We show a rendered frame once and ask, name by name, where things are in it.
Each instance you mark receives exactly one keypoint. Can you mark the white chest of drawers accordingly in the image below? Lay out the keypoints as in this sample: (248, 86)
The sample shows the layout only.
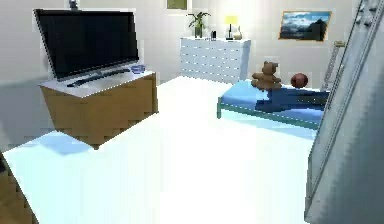
(213, 58)

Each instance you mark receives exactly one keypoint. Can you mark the yellow table lamp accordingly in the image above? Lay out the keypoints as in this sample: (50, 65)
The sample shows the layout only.
(230, 25)

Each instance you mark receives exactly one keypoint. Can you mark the framed mountain picture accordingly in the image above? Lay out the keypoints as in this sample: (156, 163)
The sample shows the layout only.
(304, 25)

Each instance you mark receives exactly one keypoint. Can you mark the blue bed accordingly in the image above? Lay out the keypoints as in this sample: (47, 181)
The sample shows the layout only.
(276, 103)

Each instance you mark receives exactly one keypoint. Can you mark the small blue dish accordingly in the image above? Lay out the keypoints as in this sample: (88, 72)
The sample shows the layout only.
(137, 69)

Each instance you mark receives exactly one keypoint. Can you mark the brown teddy bear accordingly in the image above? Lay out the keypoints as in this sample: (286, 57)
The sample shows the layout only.
(266, 77)

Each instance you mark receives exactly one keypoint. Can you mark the green house plant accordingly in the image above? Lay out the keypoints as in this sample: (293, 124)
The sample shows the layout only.
(198, 23)

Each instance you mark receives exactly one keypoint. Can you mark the green framed window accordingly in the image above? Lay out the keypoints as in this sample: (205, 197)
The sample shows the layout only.
(177, 4)

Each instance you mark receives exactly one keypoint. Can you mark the red brown ball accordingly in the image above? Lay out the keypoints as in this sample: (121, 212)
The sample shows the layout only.
(299, 80)

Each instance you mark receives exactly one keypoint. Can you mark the beige small vase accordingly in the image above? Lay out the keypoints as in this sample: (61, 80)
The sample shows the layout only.
(237, 34)

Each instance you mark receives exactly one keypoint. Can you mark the grey room door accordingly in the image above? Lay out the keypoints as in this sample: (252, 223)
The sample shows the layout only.
(353, 133)

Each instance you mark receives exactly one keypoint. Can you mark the black television set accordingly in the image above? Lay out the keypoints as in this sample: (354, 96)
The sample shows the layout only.
(86, 41)

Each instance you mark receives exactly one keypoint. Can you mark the small black object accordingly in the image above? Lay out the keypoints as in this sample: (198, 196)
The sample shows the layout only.
(213, 34)

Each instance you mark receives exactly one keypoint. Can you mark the wooden television cabinet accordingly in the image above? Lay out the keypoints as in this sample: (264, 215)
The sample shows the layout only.
(100, 108)

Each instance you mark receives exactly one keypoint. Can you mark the small dark object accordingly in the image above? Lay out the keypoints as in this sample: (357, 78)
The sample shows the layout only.
(73, 4)

